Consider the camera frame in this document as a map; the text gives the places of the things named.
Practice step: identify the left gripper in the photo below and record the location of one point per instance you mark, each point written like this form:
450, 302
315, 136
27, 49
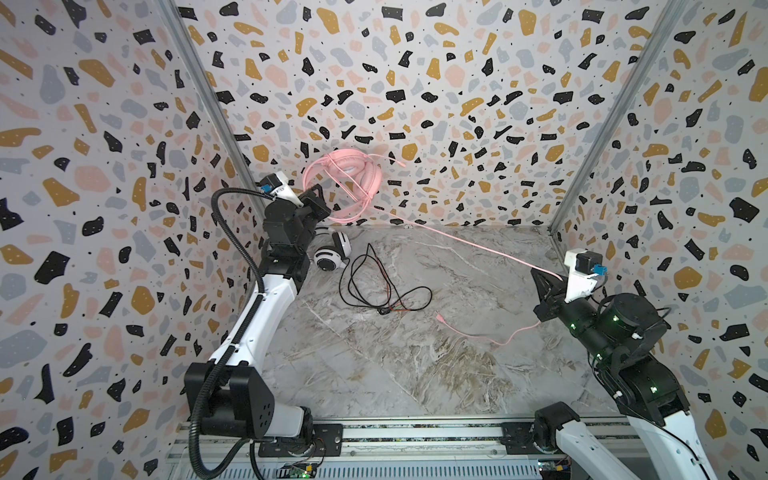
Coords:
314, 203

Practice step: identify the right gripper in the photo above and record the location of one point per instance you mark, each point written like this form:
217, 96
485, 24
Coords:
553, 300

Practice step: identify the pink headphones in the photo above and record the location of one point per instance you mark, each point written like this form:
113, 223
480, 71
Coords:
357, 173

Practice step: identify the white black headphones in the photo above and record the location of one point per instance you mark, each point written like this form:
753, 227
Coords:
334, 256

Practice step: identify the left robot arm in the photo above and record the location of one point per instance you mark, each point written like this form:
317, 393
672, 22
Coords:
227, 395

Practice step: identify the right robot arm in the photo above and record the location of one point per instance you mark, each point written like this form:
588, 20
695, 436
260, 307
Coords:
618, 335

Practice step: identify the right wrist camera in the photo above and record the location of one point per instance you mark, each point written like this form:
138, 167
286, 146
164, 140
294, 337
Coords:
585, 270

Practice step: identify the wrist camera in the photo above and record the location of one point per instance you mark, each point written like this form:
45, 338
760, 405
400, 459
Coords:
277, 185
585, 270

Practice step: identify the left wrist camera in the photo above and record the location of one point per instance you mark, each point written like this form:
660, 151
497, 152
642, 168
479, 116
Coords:
277, 185

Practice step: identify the left aluminium corner post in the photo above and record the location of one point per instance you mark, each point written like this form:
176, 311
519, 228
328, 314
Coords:
249, 210

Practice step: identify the aluminium corner post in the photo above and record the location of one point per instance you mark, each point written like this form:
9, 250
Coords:
249, 210
668, 18

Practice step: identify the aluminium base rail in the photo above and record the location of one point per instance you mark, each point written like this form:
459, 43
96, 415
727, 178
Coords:
412, 448

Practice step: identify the right aluminium corner post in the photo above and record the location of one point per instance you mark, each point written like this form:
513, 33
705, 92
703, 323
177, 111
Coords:
668, 18

